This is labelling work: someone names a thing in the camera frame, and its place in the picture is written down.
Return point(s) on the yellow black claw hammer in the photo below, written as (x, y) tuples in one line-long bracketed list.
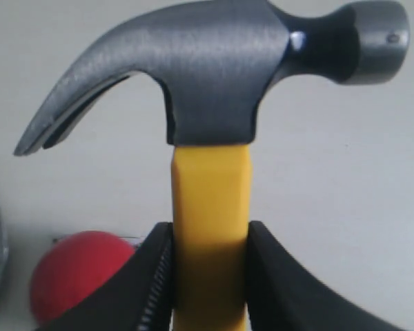
[(215, 61)]

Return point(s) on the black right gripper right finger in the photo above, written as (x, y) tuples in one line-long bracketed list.
[(283, 295)]

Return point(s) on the red dome push button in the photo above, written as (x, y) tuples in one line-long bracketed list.
[(73, 269)]

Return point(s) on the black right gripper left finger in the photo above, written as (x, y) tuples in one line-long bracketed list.
[(138, 297)]

